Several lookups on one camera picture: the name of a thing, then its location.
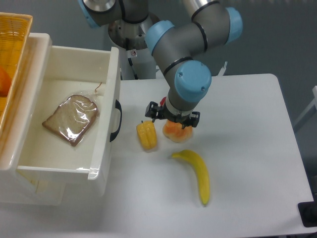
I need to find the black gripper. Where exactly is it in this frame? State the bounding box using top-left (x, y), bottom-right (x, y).
top-left (145, 101), bottom-right (200, 129)

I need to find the white drawer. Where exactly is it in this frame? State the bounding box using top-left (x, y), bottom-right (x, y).
top-left (17, 46), bottom-right (122, 195)

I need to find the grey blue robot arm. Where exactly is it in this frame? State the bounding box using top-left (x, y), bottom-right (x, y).
top-left (79, 0), bottom-right (243, 127)

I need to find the white drawer cabinet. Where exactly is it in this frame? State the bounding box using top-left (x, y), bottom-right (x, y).
top-left (0, 33), bottom-right (65, 205)

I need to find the round bread bun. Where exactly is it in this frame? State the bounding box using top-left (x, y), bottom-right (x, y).
top-left (162, 120), bottom-right (193, 143)

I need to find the red bell pepper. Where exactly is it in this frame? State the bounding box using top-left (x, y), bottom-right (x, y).
top-left (160, 97), bottom-right (166, 106)

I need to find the yellow bell pepper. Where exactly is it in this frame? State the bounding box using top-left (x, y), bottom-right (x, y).
top-left (136, 120), bottom-right (157, 150)

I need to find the yellow banana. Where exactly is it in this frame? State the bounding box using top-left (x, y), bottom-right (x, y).
top-left (171, 149), bottom-right (211, 206)

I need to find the bagged bread slice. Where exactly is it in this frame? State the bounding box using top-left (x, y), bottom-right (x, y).
top-left (42, 83), bottom-right (102, 147)

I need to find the black device at edge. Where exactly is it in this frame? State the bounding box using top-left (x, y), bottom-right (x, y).
top-left (298, 201), bottom-right (317, 228)

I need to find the orange fruit in basket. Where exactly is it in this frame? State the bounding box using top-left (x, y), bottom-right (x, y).
top-left (0, 66), bottom-right (11, 97)

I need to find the yellow wicker basket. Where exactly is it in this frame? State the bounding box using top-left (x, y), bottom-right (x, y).
top-left (0, 12), bottom-right (33, 132)

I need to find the white table bracket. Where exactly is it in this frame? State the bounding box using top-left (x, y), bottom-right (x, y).
top-left (217, 61), bottom-right (227, 76)

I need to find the white frame at right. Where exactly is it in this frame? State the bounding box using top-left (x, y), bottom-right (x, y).
top-left (293, 86), bottom-right (317, 133)

